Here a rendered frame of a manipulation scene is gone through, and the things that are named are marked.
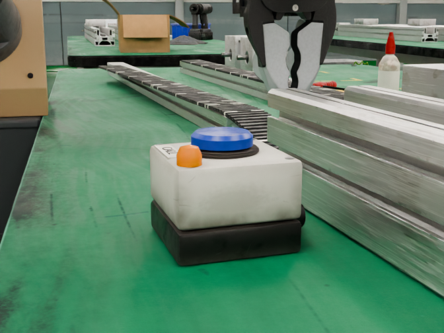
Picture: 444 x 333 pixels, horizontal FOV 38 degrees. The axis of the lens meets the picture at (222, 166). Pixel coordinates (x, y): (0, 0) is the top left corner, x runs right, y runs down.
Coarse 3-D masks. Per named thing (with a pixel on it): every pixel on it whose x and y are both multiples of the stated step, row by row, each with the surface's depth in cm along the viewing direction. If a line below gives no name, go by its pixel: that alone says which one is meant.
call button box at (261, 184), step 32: (160, 160) 41; (224, 160) 39; (256, 160) 39; (288, 160) 39; (160, 192) 42; (192, 192) 37; (224, 192) 38; (256, 192) 39; (288, 192) 39; (160, 224) 42; (192, 224) 38; (224, 224) 38; (256, 224) 39; (288, 224) 40; (192, 256) 38; (224, 256) 39; (256, 256) 40
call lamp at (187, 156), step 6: (180, 150) 37; (186, 150) 37; (192, 150) 37; (198, 150) 38; (180, 156) 37; (186, 156) 37; (192, 156) 37; (198, 156) 37; (180, 162) 37; (186, 162) 37; (192, 162) 37; (198, 162) 37
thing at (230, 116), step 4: (244, 112) 76; (248, 112) 76; (252, 112) 76; (256, 112) 76; (260, 112) 76; (264, 112) 76; (228, 116) 75; (232, 116) 74; (236, 116) 74; (240, 116) 74; (244, 116) 74; (248, 116) 75; (252, 116) 75; (256, 116) 75
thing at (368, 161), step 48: (288, 96) 51; (384, 96) 51; (288, 144) 51; (336, 144) 44; (384, 144) 38; (432, 144) 34; (336, 192) 44; (384, 192) 38; (432, 192) 34; (384, 240) 39; (432, 240) 34; (432, 288) 34
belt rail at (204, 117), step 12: (108, 72) 163; (144, 72) 135; (132, 84) 132; (156, 96) 111; (168, 96) 102; (168, 108) 103; (180, 108) 96; (192, 108) 89; (204, 108) 84; (192, 120) 90; (204, 120) 84; (216, 120) 79; (228, 120) 75
